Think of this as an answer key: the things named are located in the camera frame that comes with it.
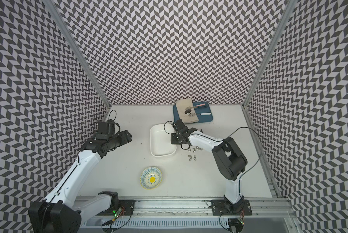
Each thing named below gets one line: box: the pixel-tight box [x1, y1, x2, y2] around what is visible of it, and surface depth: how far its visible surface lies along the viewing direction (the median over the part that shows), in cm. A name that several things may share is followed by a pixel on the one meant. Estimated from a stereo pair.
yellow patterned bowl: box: [139, 166, 163, 190], surface depth 82 cm
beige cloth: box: [175, 98, 200, 124], surface depth 118 cm
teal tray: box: [173, 101, 214, 123], surface depth 117 cm
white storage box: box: [149, 123, 177, 158], surface depth 96 cm
